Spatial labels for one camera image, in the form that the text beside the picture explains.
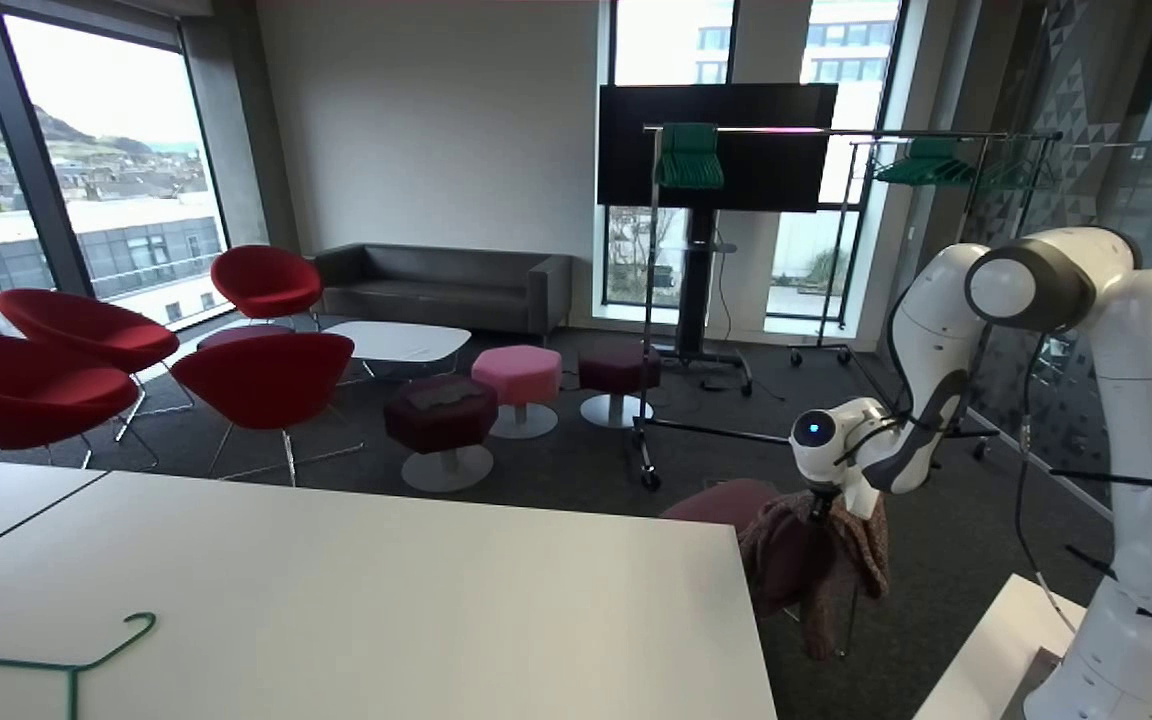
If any black flat screen monitor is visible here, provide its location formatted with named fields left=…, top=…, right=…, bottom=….
left=597, top=81, right=839, bottom=215

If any pink round stool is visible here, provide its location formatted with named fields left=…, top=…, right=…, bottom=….
left=469, top=342, right=569, bottom=445

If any green garment on hanger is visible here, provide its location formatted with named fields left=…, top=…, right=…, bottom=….
left=873, top=137, right=979, bottom=191

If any green folded hanging garment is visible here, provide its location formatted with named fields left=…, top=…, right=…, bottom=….
left=654, top=120, right=727, bottom=195

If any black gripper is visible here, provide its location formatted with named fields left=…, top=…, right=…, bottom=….
left=803, top=477, right=850, bottom=543

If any small dark red stool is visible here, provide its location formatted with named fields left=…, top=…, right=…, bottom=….
left=577, top=342, right=668, bottom=434

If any white low coffee table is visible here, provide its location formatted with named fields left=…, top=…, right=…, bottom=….
left=321, top=318, right=474, bottom=384

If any dark grey sofa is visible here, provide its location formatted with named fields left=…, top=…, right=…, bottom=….
left=310, top=239, right=577, bottom=342

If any metal rolling clothes rack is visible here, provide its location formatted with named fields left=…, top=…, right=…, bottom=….
left=623, top=120, right=1008, bottom=496

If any large dark red stool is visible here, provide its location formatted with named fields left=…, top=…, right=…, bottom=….
left=381, top=375, right=501, bottom=499

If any mauve cloth garment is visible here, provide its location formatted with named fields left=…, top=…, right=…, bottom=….
left=659, top=477, right=873, bottom=662

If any brown knitted sweater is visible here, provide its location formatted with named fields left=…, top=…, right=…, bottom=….
left=738, top=489, right=897, bottom=663

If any white robot mount platform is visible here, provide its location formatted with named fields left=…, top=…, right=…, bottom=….
left=910, top=573, right=1097, bottom=720

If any small red lounge chair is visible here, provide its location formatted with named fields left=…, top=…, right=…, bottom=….
left=208, top=243, right=329, bottom=325

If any green wire clothes hanger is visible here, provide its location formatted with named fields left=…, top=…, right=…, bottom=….
left=0, top=610, right=158, bottom=720

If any black monitor floor stand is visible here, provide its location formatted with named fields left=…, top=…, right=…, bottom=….
left=659, top=205, right=755, bottom=401

